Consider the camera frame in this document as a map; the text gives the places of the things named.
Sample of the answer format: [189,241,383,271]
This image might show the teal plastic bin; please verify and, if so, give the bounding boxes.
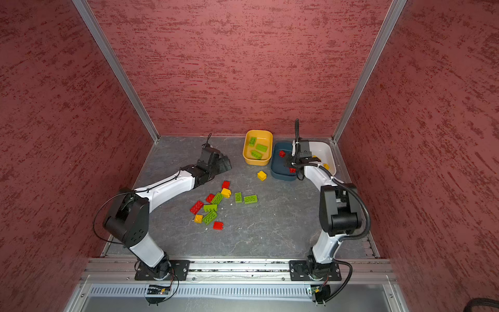
[270,141,296,181]

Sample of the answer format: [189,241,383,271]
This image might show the small green lego brick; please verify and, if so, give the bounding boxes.
[235,192,242,204]

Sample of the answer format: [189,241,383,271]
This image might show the green long lego brick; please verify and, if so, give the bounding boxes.
[255,144,268,153]
[202,211,218,225]

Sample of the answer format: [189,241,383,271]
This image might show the aluminium front rail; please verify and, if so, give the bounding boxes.
[64,256,410,312]

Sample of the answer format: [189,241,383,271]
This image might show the left corner aluminium post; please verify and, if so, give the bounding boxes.
[72,0,161,144]

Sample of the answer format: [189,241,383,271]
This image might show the small orange lego brick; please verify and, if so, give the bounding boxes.
[194,214,203,224]

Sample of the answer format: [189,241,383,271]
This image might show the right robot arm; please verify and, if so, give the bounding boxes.
[285,155,372,281]

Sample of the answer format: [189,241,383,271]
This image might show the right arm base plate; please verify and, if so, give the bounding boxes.
[288,260,342,282]

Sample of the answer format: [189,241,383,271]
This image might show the corner aluminium post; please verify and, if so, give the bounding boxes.
[332,0,407,144]
[72,0,161,144]

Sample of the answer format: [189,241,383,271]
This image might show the yellow lego cube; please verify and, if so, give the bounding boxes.
[257,171,267,181]

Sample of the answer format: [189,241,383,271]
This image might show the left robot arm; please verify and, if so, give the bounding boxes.
[103,153,231,281]

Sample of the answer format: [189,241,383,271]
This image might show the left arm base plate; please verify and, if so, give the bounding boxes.
[135,260,191,282]

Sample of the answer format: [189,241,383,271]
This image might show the black cable bottom right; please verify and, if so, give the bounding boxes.
[462,297,499,312]

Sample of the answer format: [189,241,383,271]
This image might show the white plastic bin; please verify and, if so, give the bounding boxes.
[304,141,336,189]

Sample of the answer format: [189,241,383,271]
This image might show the right corner aluminium post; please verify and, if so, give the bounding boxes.
[332,0,407,144]

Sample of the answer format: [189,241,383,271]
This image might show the yellow plastic bin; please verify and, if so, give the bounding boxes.
[242,130,273,166]

